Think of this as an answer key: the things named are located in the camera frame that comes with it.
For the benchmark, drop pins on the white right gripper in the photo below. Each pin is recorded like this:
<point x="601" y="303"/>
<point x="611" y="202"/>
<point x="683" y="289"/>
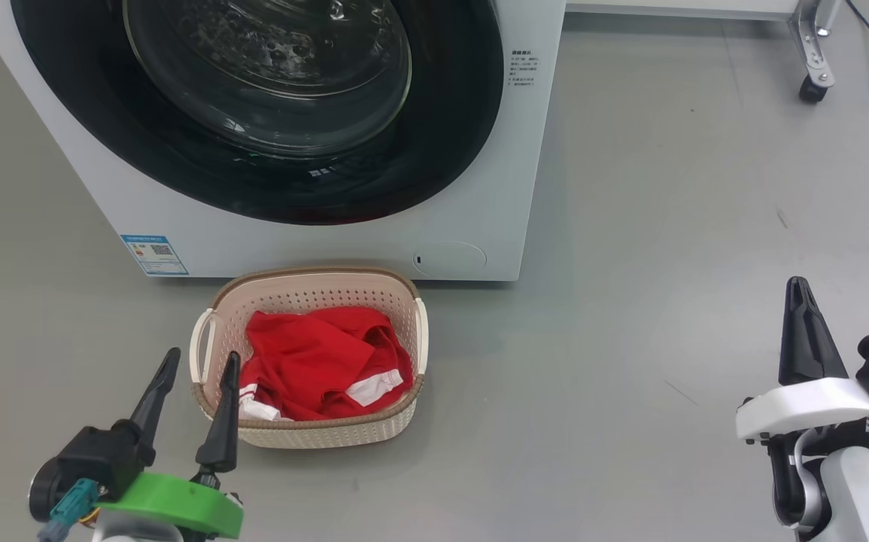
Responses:
<point x="810" y="406"/>

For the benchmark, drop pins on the round white filter cover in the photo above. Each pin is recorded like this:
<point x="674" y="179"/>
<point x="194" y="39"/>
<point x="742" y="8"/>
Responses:
<point x="451" y="258"/>

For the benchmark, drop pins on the small printed text sticker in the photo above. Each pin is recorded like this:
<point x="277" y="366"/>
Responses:
<point x="522" y="69"/>

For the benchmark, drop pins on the silver metal frame leg caster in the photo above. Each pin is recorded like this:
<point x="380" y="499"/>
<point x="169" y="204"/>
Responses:
<point x="814" y="45"/>

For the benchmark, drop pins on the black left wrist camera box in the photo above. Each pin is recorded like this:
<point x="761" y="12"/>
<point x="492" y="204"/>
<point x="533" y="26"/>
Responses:
<point x="99" y="459"/>

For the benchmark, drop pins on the blue energy label sticker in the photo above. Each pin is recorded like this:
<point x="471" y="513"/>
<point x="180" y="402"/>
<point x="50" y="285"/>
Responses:
<point x="154" y="256"/>

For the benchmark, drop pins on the white front-load washing machine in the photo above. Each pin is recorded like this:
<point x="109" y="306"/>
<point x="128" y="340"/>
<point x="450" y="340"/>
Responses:
<point x="329" y="248"/>

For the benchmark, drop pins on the black round glass washer door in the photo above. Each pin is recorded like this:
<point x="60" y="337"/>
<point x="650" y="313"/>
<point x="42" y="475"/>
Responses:
<point x="442" y="113"/>

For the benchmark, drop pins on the steel perforated washer drum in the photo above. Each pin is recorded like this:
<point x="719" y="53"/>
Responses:
<point x="253" y="53"/>

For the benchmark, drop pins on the cream perforated laundry basket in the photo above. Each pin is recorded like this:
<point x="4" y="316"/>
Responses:
<point x="314" y="290"/>

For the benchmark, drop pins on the white and red garment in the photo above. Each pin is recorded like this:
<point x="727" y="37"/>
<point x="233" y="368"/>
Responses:
<point x="306" y="354"/>

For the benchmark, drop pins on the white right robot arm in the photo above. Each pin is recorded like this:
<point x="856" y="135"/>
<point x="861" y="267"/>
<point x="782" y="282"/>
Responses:
<point x="855" y="497"/>

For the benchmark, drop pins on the white partition panel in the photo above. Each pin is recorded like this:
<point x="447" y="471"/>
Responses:
<point x="667" y="6"/>

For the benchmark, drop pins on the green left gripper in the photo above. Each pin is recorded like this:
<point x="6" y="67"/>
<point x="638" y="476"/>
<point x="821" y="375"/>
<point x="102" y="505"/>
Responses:
<point x="178" y="500"/>

